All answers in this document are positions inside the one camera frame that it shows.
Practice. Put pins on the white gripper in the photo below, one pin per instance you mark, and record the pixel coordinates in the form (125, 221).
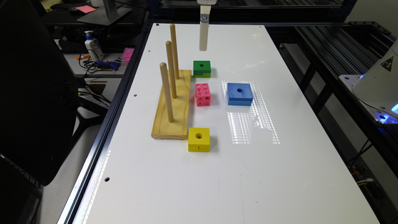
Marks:
(205, 9)

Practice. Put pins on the pink perforated block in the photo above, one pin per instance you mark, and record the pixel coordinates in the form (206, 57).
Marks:
(202, 94)

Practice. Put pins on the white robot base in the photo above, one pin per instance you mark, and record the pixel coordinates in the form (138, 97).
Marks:
(376, 90)

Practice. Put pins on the rear wooden peg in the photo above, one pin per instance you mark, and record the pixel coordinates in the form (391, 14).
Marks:
(174, 50)

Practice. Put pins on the wooden peg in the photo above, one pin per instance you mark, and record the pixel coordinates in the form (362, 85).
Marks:
(173, 89)
(167, 94)
(174, 50)

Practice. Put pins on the middle wooden peg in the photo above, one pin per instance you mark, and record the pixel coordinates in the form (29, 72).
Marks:
(173, 89)

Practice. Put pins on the green block with hole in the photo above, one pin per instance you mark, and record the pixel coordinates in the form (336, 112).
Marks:
(201, 69)

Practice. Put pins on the front wooden peg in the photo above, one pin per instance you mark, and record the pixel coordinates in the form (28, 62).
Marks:
(167, 94)

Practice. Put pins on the pink fuzzy object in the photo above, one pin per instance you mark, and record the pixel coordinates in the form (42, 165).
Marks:
(127, 54)

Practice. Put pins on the blue block with hole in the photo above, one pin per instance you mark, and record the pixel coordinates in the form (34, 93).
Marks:
(239, 94)

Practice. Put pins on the monitor stand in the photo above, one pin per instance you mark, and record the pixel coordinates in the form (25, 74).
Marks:
(105, 14)

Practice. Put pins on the blue tool on desk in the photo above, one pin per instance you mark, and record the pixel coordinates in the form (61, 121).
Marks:
(112, 65)

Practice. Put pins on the white lotion pump bottle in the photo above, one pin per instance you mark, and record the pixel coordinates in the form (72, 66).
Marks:
(93, 46)

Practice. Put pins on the pink sticky note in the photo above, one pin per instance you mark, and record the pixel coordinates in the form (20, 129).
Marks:
(86, 9)

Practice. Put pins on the wooden peg base board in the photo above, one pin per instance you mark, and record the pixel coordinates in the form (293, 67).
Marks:
(178, 129)

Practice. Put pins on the yellow block with hole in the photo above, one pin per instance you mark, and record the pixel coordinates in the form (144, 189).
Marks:
(199, 140)

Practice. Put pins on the black office chair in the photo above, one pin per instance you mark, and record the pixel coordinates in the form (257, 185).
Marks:
(39, 119)

